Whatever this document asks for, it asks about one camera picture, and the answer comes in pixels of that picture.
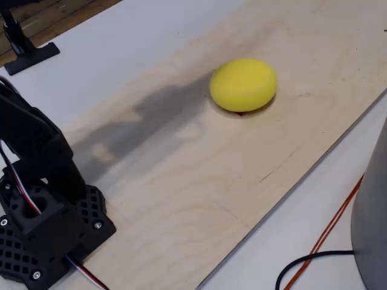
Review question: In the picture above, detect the yellow round sponge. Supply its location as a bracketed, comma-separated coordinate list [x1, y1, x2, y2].
[209, 57, 278, 112]

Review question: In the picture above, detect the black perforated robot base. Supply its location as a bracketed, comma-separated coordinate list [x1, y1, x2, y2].
[0, 173, 117, 290]

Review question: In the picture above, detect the light plywood board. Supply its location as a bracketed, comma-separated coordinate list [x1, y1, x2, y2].
[56, 0, 387, 290]

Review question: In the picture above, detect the black stand foot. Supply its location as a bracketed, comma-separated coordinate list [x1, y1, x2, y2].
[0, 0, 60, 76]

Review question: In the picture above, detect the thin black cable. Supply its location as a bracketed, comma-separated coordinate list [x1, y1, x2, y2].
[275, 250, 356, 290]

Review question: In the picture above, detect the orange twin wire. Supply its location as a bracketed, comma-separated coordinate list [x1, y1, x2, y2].
[283, 173, 365, 290]

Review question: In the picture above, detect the white red black servo cable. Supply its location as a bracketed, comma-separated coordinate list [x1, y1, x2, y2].
[65, 254, 110, 290]

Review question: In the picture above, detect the white red black arm wire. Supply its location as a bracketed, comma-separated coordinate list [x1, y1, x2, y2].
[0, 75, 42, 216]

